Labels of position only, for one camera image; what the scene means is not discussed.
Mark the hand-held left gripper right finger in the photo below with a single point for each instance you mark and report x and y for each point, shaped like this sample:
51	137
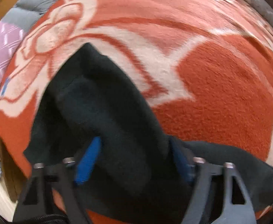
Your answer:
181	162

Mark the grey printed quilt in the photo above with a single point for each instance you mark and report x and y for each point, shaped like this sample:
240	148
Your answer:
262	4

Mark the orange floral blanket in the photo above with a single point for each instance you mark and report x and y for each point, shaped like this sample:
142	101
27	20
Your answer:
220	98

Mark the black pants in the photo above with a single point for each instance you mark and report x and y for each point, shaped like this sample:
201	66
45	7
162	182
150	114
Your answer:
108	112

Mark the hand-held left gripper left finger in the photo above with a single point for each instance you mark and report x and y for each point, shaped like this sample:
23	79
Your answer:
89	161

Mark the wooden bed frame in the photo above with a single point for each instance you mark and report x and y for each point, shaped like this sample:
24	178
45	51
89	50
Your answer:
9	172

